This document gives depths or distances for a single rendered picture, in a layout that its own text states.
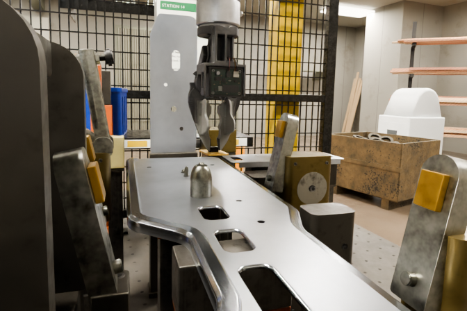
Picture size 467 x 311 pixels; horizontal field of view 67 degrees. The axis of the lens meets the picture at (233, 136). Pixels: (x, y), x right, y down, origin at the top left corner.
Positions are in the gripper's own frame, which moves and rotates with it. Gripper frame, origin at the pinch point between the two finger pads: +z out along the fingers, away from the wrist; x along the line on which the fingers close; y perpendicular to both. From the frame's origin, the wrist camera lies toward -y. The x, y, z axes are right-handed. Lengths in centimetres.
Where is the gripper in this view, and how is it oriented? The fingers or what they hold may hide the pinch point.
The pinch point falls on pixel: (213, 142)
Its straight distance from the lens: 64.7
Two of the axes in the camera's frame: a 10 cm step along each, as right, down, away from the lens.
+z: -0.2, 9.9, 1.2
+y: 3.0, 1.2, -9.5
